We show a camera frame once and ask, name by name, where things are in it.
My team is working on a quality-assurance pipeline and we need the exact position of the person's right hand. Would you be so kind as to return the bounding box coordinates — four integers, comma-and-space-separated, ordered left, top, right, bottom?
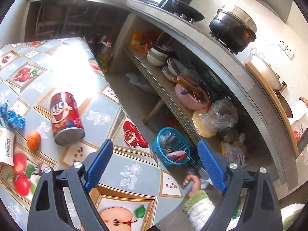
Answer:
183, 174, 202, 198

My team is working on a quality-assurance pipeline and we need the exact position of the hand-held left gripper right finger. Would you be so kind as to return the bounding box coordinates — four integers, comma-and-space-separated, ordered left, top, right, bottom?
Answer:
197, 140, 283, 231

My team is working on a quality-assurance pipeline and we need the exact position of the orange mandarin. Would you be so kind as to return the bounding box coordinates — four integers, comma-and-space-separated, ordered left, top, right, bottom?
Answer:
26, 130, 42, 151

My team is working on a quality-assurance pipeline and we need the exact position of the red snack bag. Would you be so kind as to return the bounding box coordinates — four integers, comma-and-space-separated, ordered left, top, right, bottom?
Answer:
173, 153, 189, 163

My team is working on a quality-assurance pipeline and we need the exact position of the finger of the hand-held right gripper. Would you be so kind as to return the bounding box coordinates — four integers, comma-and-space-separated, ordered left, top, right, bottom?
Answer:
184, 153, 201, 171

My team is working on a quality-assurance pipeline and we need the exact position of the crumpled clear plastic bag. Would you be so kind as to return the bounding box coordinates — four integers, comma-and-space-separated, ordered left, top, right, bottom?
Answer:
220, 132, 249, 167

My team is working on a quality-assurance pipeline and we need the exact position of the cooking oil bottle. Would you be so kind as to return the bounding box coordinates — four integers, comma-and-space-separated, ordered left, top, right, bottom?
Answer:
97, 40, 114, 74

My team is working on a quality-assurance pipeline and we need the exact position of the fruit-print tablecloth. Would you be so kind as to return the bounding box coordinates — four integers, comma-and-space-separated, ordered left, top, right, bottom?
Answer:
0, 37, 183, 231

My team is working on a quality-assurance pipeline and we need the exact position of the wooden-handled knife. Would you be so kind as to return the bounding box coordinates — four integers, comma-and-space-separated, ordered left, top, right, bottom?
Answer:
170, 73, 207, 94

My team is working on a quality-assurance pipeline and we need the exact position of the plastic bag of yellow meal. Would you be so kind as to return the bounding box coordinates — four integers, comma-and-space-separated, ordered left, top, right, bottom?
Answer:
192, 97, 239, 139

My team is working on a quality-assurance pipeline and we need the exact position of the perforated metal shelf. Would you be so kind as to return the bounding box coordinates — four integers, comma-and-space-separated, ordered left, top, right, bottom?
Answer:
123, 46, 210, 145

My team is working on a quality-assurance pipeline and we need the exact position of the white plastic bag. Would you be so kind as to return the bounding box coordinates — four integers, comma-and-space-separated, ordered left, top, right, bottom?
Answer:
125, 72, 157, 94

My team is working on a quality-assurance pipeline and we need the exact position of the wooden cutting board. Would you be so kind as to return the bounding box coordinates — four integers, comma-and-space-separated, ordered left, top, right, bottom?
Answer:
245, 61, 300, 157

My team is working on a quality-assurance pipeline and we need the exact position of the stack of plates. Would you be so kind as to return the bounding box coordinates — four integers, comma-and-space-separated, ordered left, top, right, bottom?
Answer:
162, 57, 193, 81

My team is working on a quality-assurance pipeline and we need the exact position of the steel pan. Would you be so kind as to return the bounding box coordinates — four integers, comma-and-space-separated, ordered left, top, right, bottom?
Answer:
245, 53, 283, 92

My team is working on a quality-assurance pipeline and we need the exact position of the orange snack packet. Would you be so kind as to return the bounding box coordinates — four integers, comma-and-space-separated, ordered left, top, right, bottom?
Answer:
130, 30, 142, 50

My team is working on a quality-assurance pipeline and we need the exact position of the red drink can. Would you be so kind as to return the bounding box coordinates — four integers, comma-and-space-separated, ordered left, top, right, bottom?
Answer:
49, 92, 86, 146

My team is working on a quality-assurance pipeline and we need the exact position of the small cardboard box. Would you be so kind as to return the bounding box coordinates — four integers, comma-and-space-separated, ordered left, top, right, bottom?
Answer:
0, 128, 16, 167

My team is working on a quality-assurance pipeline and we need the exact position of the black cooking pot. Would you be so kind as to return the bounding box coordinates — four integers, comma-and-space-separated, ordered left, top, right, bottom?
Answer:
209, 4, 257, 53

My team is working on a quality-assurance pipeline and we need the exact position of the stack of bowls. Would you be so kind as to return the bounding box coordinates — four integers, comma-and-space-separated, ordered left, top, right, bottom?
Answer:
146, 44, 172, 67

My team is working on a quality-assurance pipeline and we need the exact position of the person's right forearm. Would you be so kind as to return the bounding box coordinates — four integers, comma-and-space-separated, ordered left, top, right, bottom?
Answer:
182, 189, 239, 231

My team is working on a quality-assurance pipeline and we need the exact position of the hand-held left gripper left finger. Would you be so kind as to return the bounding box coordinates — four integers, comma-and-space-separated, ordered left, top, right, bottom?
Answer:
27, 139, 114, 231

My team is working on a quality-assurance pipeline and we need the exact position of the person's fleece jacket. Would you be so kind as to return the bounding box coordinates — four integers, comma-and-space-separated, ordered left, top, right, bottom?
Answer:
281, 203, 307, 231

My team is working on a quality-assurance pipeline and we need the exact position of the blue wrapper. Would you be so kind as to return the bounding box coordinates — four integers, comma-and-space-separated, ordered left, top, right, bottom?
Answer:
0, 100, 26, 129

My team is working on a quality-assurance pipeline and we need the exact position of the blue plastic basket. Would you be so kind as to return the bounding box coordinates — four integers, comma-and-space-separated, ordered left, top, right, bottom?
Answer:
150, 127, 199, 166

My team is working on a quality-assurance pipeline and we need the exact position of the gas stove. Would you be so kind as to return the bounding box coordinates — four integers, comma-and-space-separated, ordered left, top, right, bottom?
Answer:
166, 0, 241, 54

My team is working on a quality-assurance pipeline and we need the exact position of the black wok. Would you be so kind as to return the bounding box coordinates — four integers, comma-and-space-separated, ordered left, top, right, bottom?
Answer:
171, 0, 205, 22

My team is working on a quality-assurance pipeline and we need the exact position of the pink plastic basin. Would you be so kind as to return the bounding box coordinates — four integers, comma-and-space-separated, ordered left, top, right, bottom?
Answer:
175, 83, 212, 111

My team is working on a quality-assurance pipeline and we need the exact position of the concrete kitchen counter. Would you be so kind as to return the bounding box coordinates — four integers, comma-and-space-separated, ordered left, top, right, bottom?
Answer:
28, 0, 299, 190

